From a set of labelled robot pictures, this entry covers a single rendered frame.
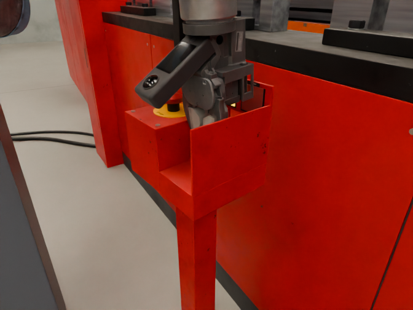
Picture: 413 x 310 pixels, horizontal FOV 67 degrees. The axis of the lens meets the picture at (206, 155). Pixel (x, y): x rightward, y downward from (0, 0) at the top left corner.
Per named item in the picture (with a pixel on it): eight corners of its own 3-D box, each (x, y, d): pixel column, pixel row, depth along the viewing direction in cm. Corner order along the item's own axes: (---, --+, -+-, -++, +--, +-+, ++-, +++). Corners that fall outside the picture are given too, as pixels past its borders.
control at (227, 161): (131, 169, 61) (119, 77, 52) (196, 146, 70) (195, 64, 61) (193, 221, 47) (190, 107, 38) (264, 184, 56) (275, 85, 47)
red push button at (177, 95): (158, 113, 56) (157, 93, 54) (176, 108, 58) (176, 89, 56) (170, 119, 53) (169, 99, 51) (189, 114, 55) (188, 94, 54)
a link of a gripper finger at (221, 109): (229, 143, 46) (227, 85, 42) (221, 146, 45) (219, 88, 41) (209, 132, 49) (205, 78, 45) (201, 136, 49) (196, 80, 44)
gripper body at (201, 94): (254, 102, 48) (256, 16, 41) (212, 119, 43) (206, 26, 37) (221, 91, 53) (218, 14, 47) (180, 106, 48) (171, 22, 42)
